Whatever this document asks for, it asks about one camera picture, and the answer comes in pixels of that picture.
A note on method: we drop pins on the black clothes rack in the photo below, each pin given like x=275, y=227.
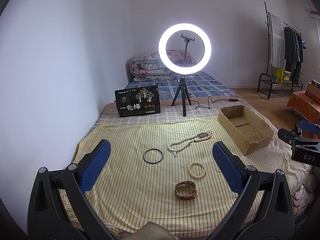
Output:
x=267, y=83

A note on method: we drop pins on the dark blue bangle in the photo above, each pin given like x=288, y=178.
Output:
x=153, y=156

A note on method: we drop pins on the yellow striped cloth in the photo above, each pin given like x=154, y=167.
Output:
x=129, y=192

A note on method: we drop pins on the phone holder clamp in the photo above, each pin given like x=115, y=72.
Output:
x=187, y=39

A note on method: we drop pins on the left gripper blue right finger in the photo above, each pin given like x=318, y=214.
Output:
x=263, y=208

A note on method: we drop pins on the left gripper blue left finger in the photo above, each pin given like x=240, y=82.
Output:
x=47, y=217

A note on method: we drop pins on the brown cardboard box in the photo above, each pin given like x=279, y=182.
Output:
x=246, y=128

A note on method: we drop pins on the black tripod stand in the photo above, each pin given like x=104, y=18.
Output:
x=183, y=90

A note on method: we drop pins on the white ring light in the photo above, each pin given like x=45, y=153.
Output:
x=185, y=70

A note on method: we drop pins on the yellow box on rack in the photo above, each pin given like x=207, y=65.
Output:
x=283, y=76

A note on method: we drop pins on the orange patterned cloth box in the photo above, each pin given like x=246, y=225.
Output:
x=306, y=103

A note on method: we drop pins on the dark hanging clothes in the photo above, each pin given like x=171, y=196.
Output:
x=293, y=54

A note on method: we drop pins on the striped hanging towel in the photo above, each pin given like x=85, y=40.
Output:
x=276, y=28

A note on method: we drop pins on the black snack bag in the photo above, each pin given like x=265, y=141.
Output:
x=138, y=101

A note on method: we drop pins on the brown leather watch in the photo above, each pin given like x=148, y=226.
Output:
x=185, y=190

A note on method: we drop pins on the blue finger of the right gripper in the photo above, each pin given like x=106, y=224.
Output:
x=310, y=127

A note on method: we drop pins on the folded floral quilt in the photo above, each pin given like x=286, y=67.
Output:
x=150, y=66

